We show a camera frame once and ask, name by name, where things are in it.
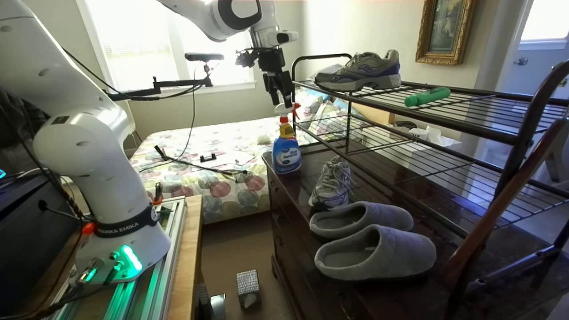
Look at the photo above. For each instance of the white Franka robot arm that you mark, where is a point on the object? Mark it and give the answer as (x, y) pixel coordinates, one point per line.
(89, 148)

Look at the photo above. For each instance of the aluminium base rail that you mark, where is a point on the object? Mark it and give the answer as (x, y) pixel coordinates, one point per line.
(151, 290)

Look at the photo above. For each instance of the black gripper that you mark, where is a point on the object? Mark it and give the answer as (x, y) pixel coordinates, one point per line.
(272, 63)

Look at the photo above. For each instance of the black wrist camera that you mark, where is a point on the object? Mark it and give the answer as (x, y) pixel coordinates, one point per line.
(247, 57)

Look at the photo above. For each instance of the black camera on boom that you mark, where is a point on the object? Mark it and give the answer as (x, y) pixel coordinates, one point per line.
(204, 57)

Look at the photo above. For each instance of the small white cloth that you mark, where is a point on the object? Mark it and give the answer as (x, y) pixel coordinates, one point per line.
(432, 136)

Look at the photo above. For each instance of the small grey cube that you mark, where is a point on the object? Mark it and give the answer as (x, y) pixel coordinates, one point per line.
(247, 285)

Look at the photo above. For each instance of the grey blue sneaker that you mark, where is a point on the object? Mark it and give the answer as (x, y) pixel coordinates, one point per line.
(330, 184)
(361, 72)

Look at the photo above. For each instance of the green roller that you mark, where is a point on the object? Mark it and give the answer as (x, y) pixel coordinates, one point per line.
(426, 97)

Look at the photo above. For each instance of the black stand on quilt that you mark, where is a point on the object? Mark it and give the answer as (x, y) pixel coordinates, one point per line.
(183, 161)

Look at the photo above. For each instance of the black monitor box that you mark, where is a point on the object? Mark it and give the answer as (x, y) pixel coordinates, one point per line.
(28, 237)

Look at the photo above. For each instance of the bright window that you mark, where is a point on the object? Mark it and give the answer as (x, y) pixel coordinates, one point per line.
(142, 41)

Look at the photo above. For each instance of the grey felt slipper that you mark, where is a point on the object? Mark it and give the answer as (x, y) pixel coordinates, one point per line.
(391, 255)
(378, 214)

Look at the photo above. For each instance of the blue spray bottle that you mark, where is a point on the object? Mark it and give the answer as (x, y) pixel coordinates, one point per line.
(286, 155)

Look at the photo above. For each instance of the gold framed painting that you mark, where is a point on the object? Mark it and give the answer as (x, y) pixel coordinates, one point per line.
(444, 29)

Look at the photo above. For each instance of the black metal shoe rack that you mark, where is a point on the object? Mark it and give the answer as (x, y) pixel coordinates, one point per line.
(414, 114)

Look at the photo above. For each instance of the small metallic block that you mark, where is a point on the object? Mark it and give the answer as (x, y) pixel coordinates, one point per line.
(217, 303)

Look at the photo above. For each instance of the light wooden robot table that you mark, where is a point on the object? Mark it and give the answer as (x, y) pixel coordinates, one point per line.
(185, 260)

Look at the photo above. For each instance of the brown wooden slat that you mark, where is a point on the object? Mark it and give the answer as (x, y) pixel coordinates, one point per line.
(498, 207)

